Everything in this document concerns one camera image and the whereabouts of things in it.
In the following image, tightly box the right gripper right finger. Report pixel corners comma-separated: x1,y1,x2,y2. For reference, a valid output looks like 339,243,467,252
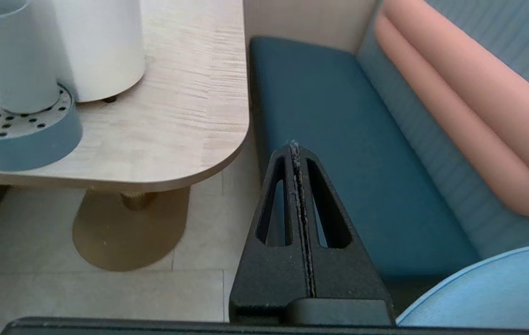
296,145,390,302

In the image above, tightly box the round blue perforated drip tray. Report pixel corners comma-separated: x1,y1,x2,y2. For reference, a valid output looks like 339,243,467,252
0,77,83,172

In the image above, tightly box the blue rounded seat back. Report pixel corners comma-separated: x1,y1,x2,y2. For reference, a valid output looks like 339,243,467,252
395,242,529,328

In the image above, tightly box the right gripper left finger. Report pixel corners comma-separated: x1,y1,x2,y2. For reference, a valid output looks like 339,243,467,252
229,142,314,325

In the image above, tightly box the pink bolster cushion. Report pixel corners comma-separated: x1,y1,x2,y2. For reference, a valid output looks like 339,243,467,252
374,0,529,218

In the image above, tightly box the table pedestal base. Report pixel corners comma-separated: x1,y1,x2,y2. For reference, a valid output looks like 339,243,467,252
73,186,190,273

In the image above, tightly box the grey-blue plastic cup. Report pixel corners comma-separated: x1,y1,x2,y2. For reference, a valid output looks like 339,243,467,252
0,0,62,114

